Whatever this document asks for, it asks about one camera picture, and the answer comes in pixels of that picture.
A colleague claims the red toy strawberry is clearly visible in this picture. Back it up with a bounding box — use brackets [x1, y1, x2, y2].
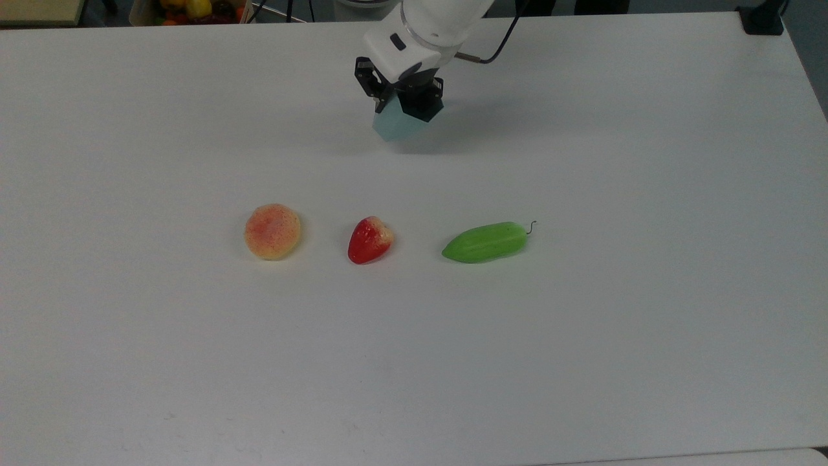
[347, 216, 395, 265]

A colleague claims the box of toy fruit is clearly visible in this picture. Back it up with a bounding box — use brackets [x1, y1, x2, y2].
[128, 0, 254, 27]

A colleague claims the orange toy peach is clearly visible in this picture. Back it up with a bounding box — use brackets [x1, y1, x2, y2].
[243, 203, 303, 262]

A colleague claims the black clamp mount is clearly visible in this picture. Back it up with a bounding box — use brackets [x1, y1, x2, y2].
[736, 0, 787, 37]

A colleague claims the beige board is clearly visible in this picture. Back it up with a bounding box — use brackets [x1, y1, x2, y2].
[0, 0, 87, 28]

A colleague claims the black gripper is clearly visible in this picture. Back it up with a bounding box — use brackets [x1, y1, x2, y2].
[354, 56, 446, 124]

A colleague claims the green toy fruit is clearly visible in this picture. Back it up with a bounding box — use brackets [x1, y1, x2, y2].
[441, 220, 538, 265]

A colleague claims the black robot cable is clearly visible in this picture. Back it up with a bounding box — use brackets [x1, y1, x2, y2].
[453, 0, 532, 65]

